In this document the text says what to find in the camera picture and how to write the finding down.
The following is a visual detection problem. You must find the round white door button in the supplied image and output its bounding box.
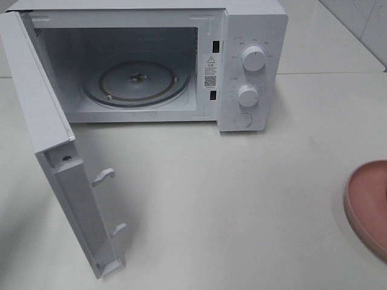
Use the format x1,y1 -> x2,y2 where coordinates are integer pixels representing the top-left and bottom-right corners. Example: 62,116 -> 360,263
234,113 -> 252,127

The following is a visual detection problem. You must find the white timer knob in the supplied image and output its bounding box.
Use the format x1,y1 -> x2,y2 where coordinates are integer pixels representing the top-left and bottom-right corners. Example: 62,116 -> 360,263
237,85 -> 260,107

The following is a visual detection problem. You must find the white microwave door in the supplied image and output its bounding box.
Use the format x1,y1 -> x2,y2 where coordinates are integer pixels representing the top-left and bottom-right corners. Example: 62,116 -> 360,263
1,11 -> 122,279

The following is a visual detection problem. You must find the pink round plate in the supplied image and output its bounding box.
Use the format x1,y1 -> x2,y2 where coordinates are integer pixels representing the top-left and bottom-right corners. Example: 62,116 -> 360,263
343,159 -> 386,261

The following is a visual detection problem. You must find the glass microwave turntable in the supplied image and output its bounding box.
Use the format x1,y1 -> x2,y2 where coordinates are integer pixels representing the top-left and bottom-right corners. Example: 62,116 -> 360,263
82,60 -> 190,108

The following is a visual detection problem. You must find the white microwave oven body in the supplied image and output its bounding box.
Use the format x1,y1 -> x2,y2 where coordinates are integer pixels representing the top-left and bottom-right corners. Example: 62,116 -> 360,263
5,1 -> 288,132

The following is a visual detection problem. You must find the upper white power knob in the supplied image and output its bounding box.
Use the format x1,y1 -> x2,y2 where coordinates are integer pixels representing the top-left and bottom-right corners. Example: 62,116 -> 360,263
241,43 -> 267,72

